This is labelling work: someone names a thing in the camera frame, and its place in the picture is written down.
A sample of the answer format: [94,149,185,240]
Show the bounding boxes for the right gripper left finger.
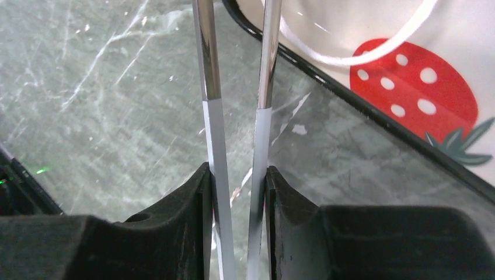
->
[1,162,212,279]

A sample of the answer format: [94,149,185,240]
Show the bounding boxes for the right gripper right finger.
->
[265,166,494,279]

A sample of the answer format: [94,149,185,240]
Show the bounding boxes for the brown paper bag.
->
[278,0,440,67]

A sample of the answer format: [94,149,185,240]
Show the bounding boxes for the strawberry pattern tray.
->
[222,0,495,204]

